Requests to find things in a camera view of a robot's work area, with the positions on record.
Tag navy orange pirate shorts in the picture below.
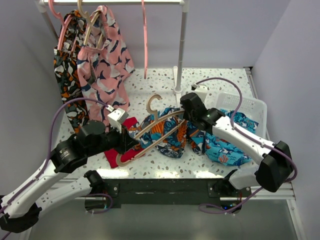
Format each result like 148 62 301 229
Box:
137 114 206 159

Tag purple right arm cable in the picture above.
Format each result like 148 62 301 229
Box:
198 76 298 215

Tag pink hanger far left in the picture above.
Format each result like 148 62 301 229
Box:
48 0 78 55

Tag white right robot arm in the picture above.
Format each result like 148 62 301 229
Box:
180 92 297 197

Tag pink shark shorts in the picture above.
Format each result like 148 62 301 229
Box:
77 5 135 127

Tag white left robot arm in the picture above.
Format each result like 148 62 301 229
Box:
0 120 138 233

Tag red folded cloth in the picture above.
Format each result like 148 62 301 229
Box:
104 117 143 169

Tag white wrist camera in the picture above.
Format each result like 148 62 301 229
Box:
191 83 209 102
107 108 129 134

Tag white clothes rack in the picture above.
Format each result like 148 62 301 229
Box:
34 0 189 102

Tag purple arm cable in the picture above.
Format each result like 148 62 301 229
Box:
0 98 116 240
198 76 298 215

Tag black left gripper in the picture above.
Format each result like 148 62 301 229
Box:
87 121 140 157

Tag white plastic basket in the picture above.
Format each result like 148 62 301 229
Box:
215 92 267 138

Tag light blue shark shorts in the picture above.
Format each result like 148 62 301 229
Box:
199 109 259 167

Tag pink empty hanger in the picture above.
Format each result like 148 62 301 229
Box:
141 0 148 79

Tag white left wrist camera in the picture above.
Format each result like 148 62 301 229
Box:
107 108 129 134

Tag black orange camo shorts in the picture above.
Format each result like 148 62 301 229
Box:
53 10 90 133

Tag wooden hanger with shorts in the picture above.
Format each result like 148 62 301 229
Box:
77 0 102 46

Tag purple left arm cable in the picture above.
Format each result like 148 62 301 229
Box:
0 98 116 240

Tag beige wooden hanger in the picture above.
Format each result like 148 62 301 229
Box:
116 94 187 166

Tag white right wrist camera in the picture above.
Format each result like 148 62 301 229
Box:
191 83 209 102

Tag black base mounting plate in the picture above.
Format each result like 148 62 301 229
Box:
104 178 251 209

